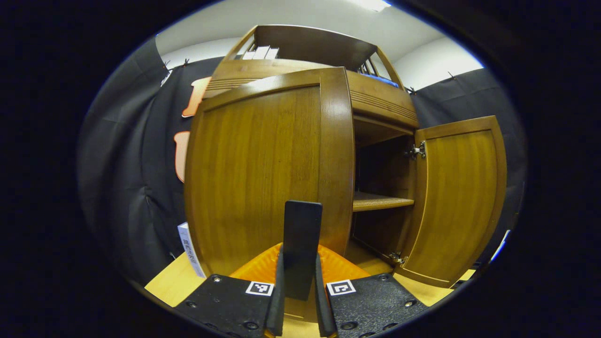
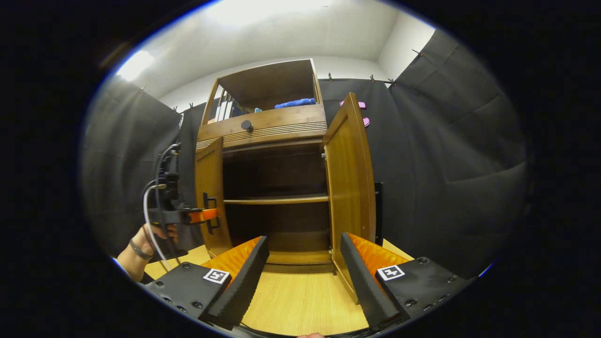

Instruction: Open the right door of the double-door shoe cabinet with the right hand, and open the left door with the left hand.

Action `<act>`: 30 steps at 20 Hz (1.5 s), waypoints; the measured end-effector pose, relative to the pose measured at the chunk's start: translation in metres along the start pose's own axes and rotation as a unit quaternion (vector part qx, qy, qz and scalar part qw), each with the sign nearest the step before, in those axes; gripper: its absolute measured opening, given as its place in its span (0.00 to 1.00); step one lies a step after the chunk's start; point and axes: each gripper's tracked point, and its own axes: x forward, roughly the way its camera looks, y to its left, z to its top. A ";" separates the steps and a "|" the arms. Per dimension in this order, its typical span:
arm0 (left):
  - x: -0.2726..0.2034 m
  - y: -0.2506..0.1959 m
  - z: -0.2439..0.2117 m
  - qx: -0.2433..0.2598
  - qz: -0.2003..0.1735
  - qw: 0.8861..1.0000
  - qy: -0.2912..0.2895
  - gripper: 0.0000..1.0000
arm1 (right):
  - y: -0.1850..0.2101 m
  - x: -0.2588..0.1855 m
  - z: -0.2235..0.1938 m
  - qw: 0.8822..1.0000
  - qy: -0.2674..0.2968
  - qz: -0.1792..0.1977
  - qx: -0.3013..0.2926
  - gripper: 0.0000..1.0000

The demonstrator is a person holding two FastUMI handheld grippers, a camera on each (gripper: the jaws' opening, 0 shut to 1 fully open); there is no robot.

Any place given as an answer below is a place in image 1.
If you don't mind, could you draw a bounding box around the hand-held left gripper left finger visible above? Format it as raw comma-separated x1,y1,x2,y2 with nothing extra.
174,243,285,338

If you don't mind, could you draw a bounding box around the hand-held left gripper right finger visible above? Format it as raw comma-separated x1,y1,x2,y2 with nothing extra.
315,244,429,338

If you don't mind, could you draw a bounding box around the black door handle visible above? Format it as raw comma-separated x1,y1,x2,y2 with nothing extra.
283,200,324,301

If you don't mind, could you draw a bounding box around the wooden shoe cabinet door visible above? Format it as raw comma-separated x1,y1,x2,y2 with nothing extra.
184,67,356,284
393,115,509,288

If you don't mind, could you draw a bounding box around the wooden double-door shoe cabinet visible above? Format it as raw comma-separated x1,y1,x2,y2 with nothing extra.
184,24,509,324

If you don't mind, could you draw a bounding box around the wooden cabinet shelf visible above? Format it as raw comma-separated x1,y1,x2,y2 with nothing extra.
353,192,415,212

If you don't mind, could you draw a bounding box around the white cardboard box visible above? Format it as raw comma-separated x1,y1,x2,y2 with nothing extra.
177,222,206,278

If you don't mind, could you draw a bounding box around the black backdrop cloth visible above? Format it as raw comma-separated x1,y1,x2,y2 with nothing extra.
77,38,529,284

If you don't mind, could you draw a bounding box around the blue cloth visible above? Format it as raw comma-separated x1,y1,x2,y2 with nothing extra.
361,73,400,88

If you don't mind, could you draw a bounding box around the large ceiling light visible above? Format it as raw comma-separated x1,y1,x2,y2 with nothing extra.
354,0,393,12

